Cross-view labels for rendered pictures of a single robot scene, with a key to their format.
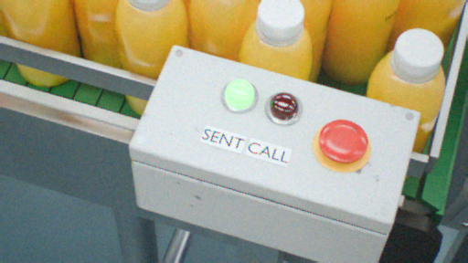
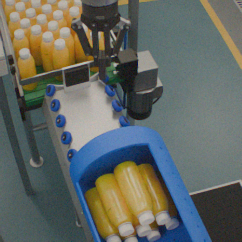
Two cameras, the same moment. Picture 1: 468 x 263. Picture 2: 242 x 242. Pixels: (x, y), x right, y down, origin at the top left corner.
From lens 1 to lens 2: 149 cm
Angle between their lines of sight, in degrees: 31
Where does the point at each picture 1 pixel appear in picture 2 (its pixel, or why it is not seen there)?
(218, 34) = not seen: hidden behind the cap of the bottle
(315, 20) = (32, 44)
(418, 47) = (23, 51)
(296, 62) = (16, 44)
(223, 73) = not seen: outside the picture
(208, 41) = not seen: hidden behind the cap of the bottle
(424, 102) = (20, 64)
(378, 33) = (44, 57)
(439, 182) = (31, 96)
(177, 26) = (14, 28)
